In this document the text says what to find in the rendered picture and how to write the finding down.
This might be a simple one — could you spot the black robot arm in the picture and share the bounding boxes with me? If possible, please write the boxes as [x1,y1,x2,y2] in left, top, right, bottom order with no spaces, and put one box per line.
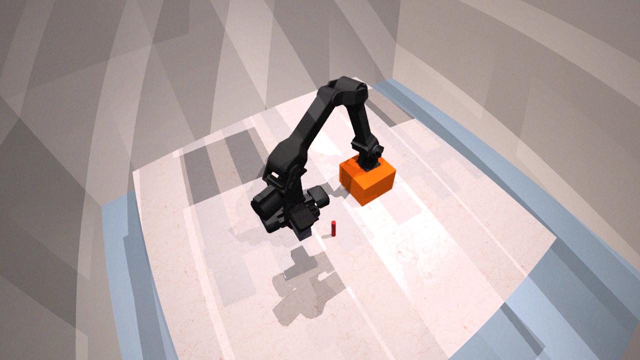
[250,76,384,233]

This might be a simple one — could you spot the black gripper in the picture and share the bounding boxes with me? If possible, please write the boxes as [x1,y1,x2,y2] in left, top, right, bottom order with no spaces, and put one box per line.
[260,185,330,233]

